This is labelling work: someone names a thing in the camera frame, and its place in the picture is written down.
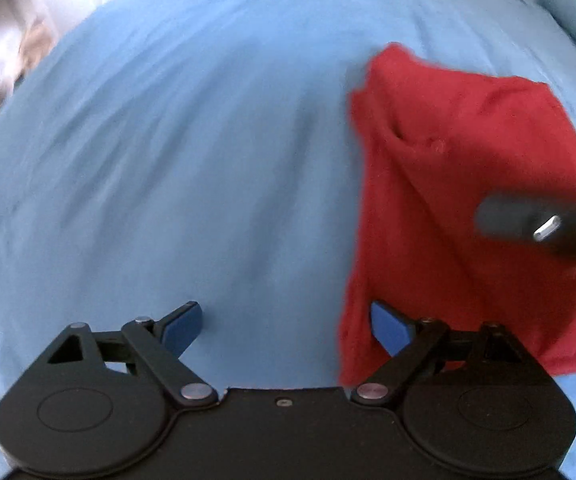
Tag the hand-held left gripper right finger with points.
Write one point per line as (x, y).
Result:
(390, 331)

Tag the light blue bed sheet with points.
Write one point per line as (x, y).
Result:
(168, 170)

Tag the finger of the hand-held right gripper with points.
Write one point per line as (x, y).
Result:
(537, 225)

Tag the red sweater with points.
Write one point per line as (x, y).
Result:
(457, 200)

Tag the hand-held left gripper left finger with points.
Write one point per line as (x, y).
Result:
(184, 331)

